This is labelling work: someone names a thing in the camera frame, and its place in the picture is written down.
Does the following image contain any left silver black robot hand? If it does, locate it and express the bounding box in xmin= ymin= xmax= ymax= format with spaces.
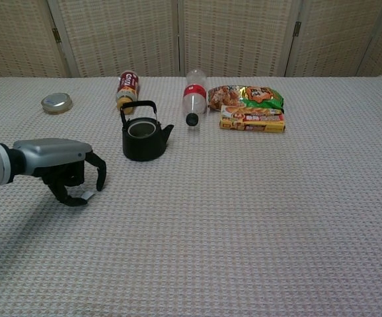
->
xmin=12 ymin=138 xmax=107 ymax=207

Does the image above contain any black teapot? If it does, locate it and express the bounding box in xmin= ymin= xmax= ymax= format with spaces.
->
xmin=120 ymin=100 xmax=174 ymax=162

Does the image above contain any green snack bag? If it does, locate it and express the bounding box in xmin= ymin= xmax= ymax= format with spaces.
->
xmin=208 ymin=84 xmax=285 ymax=114

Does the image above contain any round metal tin lid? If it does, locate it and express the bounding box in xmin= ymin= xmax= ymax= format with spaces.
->
xmin=40 ymin=92 xmax=73 ymax=115

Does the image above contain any woven folding screen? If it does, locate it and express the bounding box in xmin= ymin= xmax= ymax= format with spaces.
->
xmin=0 ymin=0 xmax=382 ymax=80

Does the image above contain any clear bottle with red label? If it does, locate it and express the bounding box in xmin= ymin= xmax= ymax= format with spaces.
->
xmin=182 ymin=68 xmax=209 ymax=127

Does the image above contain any pale woven tablecloth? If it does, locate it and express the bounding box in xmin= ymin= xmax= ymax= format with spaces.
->
xmin=0 ymin=76 xmax=382 ymax=317

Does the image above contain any yellow curry box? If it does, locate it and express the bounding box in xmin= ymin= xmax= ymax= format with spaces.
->
xmin=219 ymin=105 xmax=286 ymax=133

